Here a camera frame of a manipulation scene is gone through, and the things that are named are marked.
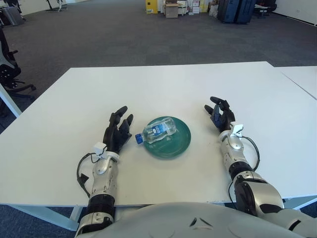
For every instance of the white slanted table leg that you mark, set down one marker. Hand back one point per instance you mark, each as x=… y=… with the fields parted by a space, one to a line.
x=10 y=99

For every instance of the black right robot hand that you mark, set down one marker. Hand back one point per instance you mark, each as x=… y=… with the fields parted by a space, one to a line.
x=226 y=119

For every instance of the stack of white cartons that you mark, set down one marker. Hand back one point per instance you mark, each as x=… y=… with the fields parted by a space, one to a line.
x=199 y=6

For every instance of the white plastic bag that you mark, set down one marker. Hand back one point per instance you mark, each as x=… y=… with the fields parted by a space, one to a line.
x=214 y=10

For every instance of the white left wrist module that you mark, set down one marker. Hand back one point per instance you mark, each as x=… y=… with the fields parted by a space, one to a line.
x=99 y=148

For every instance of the green round plate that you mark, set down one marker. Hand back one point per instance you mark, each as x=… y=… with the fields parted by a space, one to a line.
x=173 y=146

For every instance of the black and white stand base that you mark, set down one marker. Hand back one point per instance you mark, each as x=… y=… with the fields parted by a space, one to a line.
x=56 y=5

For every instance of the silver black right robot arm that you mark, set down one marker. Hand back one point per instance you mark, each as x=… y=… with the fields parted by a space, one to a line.
x=235 y=148

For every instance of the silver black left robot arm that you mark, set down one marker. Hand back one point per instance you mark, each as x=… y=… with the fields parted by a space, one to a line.
x=101 y=173

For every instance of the small white side desk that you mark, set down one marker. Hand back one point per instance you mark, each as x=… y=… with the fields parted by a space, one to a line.
x=265 y=10

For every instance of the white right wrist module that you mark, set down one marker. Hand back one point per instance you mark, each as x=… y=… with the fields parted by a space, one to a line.
x=236 y=129

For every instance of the grey robot torso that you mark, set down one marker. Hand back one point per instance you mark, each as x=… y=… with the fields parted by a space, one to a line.
x=173 y=220

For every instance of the black office chair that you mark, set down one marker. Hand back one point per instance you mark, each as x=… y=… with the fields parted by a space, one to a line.
x=8 y=72

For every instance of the grey hard suitcase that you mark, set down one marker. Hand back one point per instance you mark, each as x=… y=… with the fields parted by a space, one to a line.
x=13 y=15

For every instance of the clear water bottle blue cap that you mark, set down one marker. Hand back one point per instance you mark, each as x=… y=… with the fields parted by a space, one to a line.
x=158 y=130

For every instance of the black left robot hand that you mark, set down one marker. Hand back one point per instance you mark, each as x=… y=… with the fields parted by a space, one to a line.
x=116 y=135

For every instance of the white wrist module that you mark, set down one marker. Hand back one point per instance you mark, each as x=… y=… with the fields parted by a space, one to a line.
x=99 y=148
x=236 y=129

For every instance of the white low shelf unit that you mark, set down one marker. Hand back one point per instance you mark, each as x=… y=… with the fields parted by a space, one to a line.
x=185 y=7

